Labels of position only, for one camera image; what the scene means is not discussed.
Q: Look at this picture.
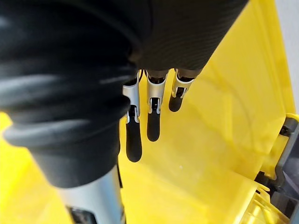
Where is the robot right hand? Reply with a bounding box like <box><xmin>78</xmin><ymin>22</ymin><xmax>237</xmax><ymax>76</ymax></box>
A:
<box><xmin>0</xmin><ymin>0</ymin><xmax>249</xmax><ymax>224</ymax></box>

